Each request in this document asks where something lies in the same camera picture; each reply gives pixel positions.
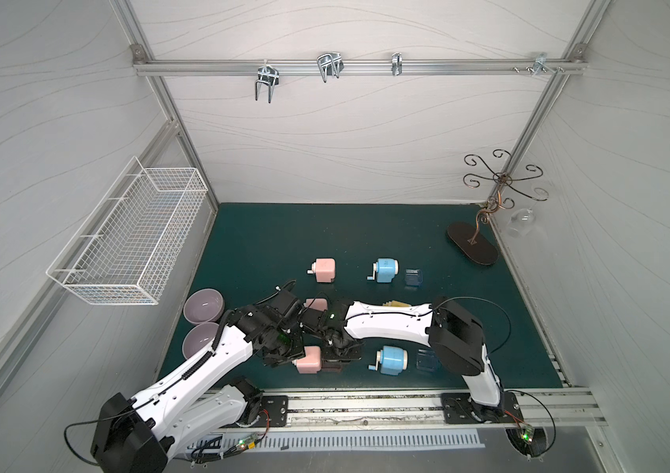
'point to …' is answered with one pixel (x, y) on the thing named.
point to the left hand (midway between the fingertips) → (303, 359)
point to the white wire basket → (126, 249)
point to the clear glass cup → (520, 222)
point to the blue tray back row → (414, 277)
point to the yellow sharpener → (395, 304)
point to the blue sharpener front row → (392, 360)
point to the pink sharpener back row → (324, 270)
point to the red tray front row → (331, 367)
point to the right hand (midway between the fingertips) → (333, 363)
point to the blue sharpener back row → (384, 270)
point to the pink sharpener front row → (311, 363)
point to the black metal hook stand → (502, 194)
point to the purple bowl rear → (204, 304)
